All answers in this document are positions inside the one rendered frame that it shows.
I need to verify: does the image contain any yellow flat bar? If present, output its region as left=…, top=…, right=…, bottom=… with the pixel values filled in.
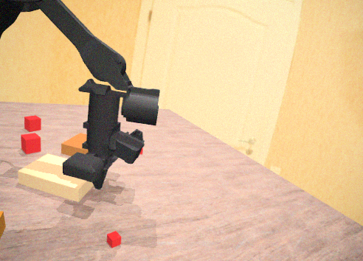
left=0, top=212, right=6, bottom=239

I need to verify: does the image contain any pale yellow block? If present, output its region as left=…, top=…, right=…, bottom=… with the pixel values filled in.
left=18, top=154, right=94, bottom=202

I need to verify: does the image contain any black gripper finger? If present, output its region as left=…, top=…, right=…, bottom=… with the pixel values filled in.
left=92, top=162, right=112, bottom=190
left=103, top=155, right=119, bottom=181

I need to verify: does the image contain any orange square block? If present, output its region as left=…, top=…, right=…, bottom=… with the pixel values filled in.
left=61, top=133, right=88, bottom=156

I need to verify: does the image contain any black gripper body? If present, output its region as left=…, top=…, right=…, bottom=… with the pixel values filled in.
left=62, top=117, right=120, bottom=182

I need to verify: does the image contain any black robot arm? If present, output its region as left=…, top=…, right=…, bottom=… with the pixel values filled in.
left=0, top=0, right=160, bottom=164

